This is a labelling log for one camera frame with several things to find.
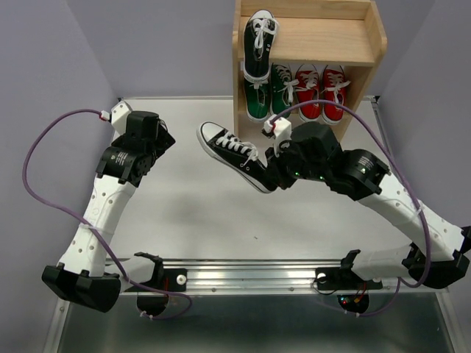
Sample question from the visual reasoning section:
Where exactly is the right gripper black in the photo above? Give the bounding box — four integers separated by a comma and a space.
262, 137, 329, 189

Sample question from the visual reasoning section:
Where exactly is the black sneaker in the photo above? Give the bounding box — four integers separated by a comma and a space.
243, 10, 279, 84
196, 121, 277, 193

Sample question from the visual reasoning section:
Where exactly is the red sneaker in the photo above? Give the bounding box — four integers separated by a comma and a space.
295, 64, 321, 121
322, 65, 350, 125

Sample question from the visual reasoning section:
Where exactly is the green sneaker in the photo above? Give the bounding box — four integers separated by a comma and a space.
270, 64, 297, 114
244, 79, 271, 122

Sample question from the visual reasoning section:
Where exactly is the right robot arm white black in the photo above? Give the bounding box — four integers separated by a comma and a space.
262, 118, 470, 290

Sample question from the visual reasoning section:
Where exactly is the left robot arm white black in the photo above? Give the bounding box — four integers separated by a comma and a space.
41, 111, 175, 313

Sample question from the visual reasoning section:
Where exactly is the wooden shoe shelf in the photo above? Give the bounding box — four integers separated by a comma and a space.
232, 1, 387, 141

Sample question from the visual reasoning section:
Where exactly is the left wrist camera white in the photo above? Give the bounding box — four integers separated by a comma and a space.
110, 101, 132, 135

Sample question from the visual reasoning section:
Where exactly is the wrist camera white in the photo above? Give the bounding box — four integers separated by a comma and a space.
262, 115, 292, 143
110, 101, 132, 135

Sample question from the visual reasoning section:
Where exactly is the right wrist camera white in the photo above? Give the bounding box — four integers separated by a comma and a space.
262, 115, 292, 143

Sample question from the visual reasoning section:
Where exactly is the aluminium rail front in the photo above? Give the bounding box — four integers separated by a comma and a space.
113, 257, 446, 295

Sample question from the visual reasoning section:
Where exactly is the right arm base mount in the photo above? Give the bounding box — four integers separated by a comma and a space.
311, 250, 383, 315

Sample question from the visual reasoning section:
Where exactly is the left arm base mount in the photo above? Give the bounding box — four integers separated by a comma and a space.
120, 252, 193, 321

